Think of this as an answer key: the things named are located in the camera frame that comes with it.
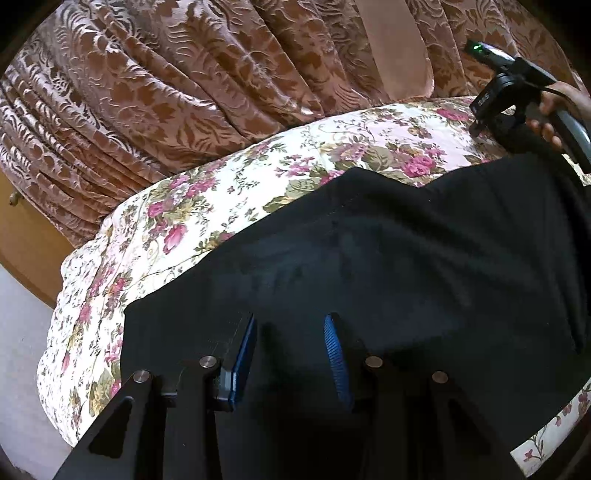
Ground floral bed blanket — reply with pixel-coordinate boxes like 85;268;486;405
37;95;591;478

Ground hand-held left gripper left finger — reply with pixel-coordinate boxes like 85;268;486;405
53;313;258;480

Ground person's right hand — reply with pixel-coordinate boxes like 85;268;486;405
526;82;591;153

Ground brown patterned curtain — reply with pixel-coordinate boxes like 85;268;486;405
0;0;573;248

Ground plain brown curtain strip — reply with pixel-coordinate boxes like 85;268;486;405
355;0;435;103

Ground black cable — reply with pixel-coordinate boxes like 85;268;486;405
519;76;571;99

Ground wooden cabinet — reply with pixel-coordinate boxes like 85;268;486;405
0;171;75;308

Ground black pants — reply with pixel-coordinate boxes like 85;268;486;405
121;154;591;480

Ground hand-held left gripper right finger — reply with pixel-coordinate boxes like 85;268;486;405
324;312;532;480

